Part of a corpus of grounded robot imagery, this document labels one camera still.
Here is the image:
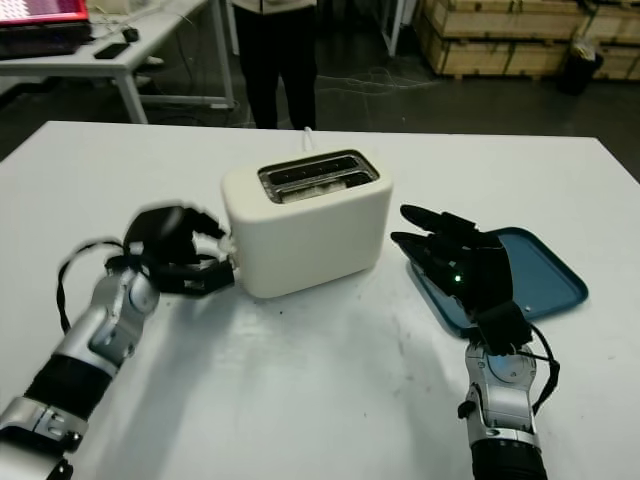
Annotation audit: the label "person light top black trousers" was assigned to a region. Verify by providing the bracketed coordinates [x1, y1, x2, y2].
[230, 0, 320, 130]

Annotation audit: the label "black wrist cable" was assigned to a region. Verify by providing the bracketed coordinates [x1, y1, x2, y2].
[517, 324, 561, 416]
[56, 239, 132, 334]

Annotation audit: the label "large wooden crate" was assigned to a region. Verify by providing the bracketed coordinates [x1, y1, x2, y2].
[417, 0, 584, 80]

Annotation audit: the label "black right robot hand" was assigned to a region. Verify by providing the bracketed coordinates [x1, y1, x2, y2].
[389, 203, 515, 325]

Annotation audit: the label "white office desk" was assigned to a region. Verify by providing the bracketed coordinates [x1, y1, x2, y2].
[0, 0, 236, 125]

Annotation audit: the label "black trash bin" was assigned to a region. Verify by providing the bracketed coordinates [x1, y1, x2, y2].
[556, 37, 605, 96]

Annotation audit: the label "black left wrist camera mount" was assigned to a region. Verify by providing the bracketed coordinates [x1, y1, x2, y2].
[149, 257, 237, 297]

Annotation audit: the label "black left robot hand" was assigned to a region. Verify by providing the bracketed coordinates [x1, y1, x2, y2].
[122, 202, 234, 270]

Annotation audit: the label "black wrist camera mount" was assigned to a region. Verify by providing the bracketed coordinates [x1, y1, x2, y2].
[472, 299, 533, 352]
[149, 257, 237, 297]

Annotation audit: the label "blue plastic tray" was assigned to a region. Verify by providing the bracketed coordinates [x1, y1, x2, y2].
[405, 227, 590, 337]

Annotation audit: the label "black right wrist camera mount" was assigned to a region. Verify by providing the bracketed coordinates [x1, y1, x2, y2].
[472, 299, 533, 352]

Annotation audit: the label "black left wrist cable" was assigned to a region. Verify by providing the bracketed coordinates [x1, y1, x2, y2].
[56, 239, 132, 334]

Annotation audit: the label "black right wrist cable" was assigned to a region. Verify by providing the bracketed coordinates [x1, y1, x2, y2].
[517, 324, 561, 416]

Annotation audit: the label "white two-slot toaster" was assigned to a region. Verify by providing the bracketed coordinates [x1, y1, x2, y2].
[220, 148, 395, 300]

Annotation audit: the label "slice of bread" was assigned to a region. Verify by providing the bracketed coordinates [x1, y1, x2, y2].
[282, 178, 354, 203]

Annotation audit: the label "black laptop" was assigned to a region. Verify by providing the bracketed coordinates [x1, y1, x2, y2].
[0, 0, 94, 56]

